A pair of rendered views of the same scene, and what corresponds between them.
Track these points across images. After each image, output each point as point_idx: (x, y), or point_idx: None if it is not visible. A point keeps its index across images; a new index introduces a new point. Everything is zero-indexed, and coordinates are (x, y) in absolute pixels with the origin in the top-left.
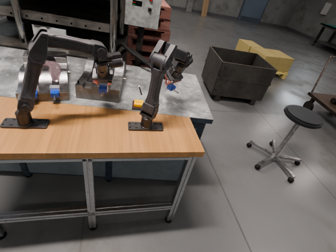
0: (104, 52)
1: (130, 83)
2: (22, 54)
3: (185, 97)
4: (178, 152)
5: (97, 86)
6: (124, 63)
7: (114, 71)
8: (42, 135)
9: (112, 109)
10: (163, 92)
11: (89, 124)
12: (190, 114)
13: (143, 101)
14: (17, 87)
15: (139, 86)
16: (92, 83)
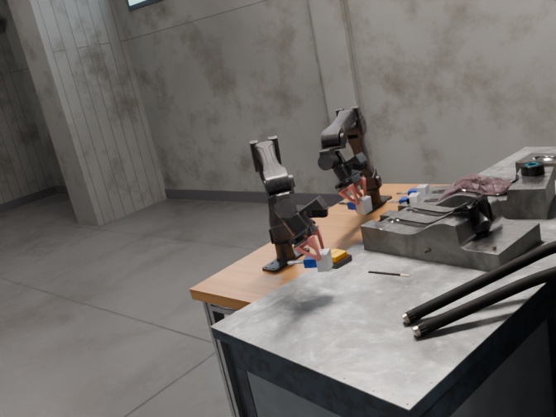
0: None
1: (424, 268)
2: None
3: (306, 321)
4: (219, 271)
5: (388, 213)
6: (439, 223)
7: (429, 224)
8: (346, 211)
9: (352, 244)
10: (354, 298)
11: (337, 230)
12: (256, 304)
13: (333, 256)
14: (439, 185)
15: (401, 275)
16: (401, 210)
